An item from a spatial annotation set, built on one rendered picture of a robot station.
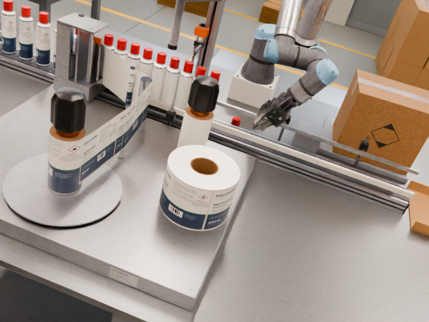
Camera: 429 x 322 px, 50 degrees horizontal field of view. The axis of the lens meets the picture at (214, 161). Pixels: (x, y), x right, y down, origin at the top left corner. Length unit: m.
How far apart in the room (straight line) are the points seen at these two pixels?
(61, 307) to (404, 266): 1.21
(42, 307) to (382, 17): 6.13
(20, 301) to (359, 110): 1.44
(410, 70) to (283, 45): 3.45
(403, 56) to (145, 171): 3.82
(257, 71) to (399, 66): 3.07
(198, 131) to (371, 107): 0.71
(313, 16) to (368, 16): 5.22
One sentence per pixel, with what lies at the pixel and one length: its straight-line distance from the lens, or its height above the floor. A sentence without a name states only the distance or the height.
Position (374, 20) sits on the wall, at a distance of 7.14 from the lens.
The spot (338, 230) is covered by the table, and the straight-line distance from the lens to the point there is 1.54.
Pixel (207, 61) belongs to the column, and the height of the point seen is 1.06.
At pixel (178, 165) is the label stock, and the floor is 1.02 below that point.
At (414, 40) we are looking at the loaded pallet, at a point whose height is 0.62.
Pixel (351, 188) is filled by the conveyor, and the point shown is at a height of 0.86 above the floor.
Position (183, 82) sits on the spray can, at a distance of 1.69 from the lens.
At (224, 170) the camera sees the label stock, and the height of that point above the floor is 1.02.
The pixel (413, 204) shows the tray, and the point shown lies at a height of 0.83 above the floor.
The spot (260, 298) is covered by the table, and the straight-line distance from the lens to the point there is 1.24.
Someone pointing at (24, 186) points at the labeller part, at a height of 0.89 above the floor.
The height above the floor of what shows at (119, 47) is 1.06.
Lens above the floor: 1.75
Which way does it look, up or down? 34 degrees down
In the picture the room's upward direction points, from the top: 16 degrees clockwise
